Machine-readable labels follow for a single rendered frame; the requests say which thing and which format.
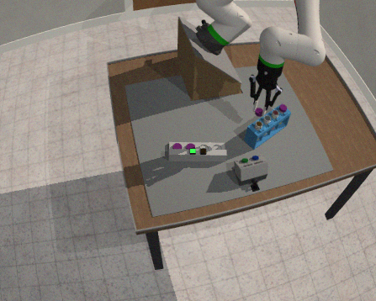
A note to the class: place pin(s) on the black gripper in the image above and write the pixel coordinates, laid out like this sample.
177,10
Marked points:
265,83

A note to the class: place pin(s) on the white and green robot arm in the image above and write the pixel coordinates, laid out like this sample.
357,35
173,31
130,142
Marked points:
276,44

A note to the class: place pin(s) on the grey flat mat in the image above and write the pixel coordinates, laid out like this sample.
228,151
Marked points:
162,112

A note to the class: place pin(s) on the grey button panel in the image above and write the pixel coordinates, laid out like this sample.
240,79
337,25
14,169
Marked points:
251,170

